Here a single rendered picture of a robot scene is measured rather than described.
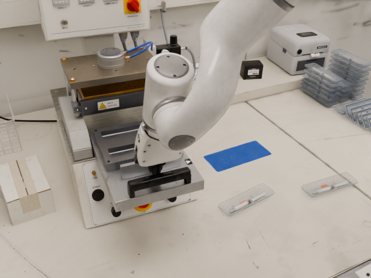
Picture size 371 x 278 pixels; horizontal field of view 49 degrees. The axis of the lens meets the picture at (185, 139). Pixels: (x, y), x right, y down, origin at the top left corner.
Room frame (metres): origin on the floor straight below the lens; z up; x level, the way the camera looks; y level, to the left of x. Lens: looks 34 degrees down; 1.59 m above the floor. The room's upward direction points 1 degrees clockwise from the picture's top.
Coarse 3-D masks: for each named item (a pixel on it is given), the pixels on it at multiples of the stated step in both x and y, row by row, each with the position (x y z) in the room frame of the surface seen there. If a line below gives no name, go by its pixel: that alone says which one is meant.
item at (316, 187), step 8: (336, 176) 1.02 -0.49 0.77; (344, 176) 1.02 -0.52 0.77; (352, 176) 1.02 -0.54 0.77; (304, 184) 0.98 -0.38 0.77; (312, 184) 0.98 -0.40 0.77; (320, 184) 0.98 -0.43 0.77; (328, 184) 0.98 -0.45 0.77; (336, 184) 0.98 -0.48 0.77; (344, 184) 0.98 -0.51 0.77; (312, 192) 0.94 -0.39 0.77; (320, 192) 0.94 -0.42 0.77
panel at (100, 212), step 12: (84, 168) 0.86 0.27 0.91; (96, 168) 0.87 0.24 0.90; (84, 180) 0.84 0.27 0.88; (96, 180) 0.85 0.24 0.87; (96, 204) 0.82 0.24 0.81; (108, 204) 0.83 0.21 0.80; (156, 204) 0.87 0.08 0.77; (168, 204) 0.88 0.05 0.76; (96, 216) 0.81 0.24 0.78; (108, 216) 0.82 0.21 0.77; (120, 216) 0.83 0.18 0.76; (132, 216) 0.83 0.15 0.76
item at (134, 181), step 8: (184, 168) 0.74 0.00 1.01; (152, 176) 0.71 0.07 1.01; (160, 176) 0.71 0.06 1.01; (168, 176) 0.71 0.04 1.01; (176, 176) 0.72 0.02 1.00; (184, 176) 0.73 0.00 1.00; (128, 184) 0.68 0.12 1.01; (136, 184) 0.68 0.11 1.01; (144, 184) 0.69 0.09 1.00; (152, 184) 0.70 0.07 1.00; (160, 184) 0.70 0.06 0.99; (128, 192) 0.69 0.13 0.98
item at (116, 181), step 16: (96, 144) 0.89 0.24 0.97; (96, 160) 0.85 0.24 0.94; (176, 160) 0.79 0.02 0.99; (112, 176) 0.75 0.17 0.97; (128, 176) 0.75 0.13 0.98; (144, 176) 0.76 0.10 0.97; (192, 176) 0.76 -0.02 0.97; (112, 192) 0.70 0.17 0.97; (144, 192) 0.70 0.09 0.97; (160, 192) 0.70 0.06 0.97; (176, 192) 0.72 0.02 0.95; (192, 192) 0.74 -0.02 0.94; (128, 208) 0.67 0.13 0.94
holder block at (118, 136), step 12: (96, 132) 0.91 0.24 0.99; (108, 132) 0.92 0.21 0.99; (120, 132) 0.93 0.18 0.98; (132, 132) 0.93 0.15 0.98; (108, 144) 0.85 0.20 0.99; (120, 144) 0.85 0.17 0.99; (132, 144) 0.86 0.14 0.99; (108, 156) 0.80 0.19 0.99; (120, 156) 0.80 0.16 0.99; (132, 156) 0.80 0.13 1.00; (108, 168) 0.77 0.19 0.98
